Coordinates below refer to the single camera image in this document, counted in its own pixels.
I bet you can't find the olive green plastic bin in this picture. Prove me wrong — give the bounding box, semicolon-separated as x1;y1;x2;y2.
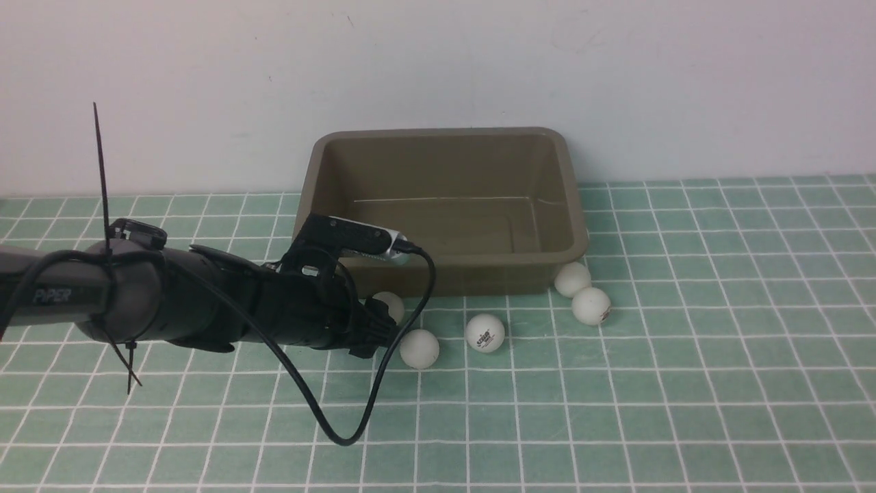
294;126;589;296

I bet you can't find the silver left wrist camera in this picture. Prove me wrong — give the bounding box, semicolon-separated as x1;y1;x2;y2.
279;213;409;270

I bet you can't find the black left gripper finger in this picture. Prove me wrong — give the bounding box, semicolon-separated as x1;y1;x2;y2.
348;296;400;359

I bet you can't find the black cable tie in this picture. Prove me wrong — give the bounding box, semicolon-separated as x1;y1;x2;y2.
92;102;143;396

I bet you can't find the white ball with logo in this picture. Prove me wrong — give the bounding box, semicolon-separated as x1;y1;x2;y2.
464;313;506;353

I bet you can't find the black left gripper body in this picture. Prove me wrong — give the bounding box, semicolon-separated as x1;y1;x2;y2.
253;264;367;351

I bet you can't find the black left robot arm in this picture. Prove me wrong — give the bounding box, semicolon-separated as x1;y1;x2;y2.
2;214;402;359

